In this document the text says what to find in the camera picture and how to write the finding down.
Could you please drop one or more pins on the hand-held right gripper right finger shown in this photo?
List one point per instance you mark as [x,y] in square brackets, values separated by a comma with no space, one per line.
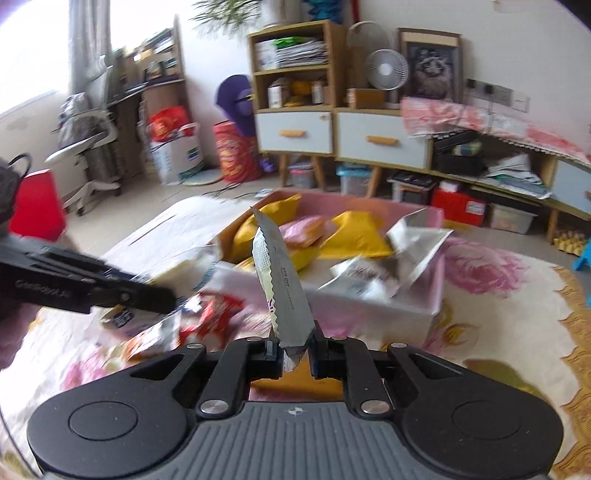
[355,369]

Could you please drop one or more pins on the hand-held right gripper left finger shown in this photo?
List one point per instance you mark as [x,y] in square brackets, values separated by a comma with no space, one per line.
[231,369]

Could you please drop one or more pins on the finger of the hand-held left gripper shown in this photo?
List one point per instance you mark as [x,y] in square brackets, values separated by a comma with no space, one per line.
[138,293]

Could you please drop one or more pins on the clear packet of white snacks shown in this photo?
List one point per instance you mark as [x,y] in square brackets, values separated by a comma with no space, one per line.
[159,330]

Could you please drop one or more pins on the pale yellow snack packet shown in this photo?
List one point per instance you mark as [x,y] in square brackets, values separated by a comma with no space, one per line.
[184,267]

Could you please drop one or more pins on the pink cardboard box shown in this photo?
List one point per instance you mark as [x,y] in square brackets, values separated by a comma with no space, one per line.
[369,304]

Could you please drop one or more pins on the silver snack packet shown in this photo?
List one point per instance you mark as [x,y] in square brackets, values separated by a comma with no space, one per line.
[281,295]

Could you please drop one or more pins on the white melon-print snack packet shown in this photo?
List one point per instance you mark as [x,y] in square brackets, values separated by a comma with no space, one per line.
[415,249]

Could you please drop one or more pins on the large yellow snack packet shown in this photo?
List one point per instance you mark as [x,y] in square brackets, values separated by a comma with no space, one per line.
[265,226]

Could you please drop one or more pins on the pink snack packet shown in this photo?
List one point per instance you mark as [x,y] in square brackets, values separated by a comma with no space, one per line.
[302,230]

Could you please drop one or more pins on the round white floor base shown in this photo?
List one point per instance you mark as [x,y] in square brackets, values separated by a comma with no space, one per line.
[203,177]

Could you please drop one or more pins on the white shopping bag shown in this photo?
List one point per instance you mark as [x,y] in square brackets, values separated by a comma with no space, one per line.
[178,159]

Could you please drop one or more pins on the grey office chair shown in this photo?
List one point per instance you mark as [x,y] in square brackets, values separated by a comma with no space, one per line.
[87,138]

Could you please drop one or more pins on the floral printed tablecloth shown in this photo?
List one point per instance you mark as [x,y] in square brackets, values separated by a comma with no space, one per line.
[498,300]

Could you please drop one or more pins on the red printed drum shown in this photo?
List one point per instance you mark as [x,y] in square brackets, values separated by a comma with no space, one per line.
[236,154]

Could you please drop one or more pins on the red gift bag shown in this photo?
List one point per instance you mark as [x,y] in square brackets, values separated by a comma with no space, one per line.
[168,123]

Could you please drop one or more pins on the blue-lidded plastic storage box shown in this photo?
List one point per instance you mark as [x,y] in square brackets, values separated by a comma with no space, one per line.
[354,181]

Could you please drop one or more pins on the red storage box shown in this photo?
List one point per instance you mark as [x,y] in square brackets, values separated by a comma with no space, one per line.
[457,207]

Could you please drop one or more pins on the black flat box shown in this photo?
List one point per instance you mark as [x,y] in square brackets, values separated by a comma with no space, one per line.
[413,187]

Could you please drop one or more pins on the clear plastic storage box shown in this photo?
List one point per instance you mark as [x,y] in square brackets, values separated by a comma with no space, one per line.
[302,175]

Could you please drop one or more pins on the wooden desk with shelves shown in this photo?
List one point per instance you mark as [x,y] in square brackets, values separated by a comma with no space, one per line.
[152,83]

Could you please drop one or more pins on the purple plush toy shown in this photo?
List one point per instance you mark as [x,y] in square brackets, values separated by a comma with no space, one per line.
[238,99]

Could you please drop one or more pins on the large clear storage box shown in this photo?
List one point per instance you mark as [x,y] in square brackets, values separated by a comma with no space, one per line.
[512,218]

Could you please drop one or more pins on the tall wooden cabinet white drawer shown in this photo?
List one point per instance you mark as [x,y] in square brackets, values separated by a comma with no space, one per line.
[295,129]

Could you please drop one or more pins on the low wooden cabinet white drawer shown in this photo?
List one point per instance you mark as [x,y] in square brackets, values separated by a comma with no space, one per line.
[383,138]

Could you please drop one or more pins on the black basket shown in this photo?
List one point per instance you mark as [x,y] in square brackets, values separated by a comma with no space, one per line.
[459,154]

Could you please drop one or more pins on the grey curtain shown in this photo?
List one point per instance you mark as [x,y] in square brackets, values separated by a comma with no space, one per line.
[90,46]

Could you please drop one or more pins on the white carton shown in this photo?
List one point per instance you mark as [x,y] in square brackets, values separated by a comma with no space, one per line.
[278,94]

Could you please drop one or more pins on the pile of loose papers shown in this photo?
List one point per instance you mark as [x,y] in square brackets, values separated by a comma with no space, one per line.
[517,177]

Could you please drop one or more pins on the yellow egg tray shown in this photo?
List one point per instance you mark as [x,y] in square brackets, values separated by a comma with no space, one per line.
[572,242]

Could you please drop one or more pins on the blue plastic stool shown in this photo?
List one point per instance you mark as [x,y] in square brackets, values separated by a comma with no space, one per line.
[584,258]

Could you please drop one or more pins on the brown cardboard box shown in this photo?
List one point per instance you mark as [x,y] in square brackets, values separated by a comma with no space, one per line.
[365,98]

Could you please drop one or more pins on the low wooden media stand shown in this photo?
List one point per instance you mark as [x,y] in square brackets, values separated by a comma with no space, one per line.
[558,184]

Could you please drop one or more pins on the pink floral cloth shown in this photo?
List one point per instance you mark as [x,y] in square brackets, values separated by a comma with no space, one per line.
[485,122]

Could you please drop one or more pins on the stack of papers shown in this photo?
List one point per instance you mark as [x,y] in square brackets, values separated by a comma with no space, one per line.
[293,53]

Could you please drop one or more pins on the green plant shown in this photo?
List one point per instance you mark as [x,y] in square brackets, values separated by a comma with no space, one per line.
[226,11]

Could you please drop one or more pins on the small white desk fan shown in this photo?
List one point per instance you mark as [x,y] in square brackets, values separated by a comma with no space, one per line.
[388,69]

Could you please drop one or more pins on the framed cat picture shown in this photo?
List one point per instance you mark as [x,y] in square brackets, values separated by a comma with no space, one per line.
[431,69]

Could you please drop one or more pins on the wall socket strip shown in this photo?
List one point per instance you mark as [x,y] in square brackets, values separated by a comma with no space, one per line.
[501,94]

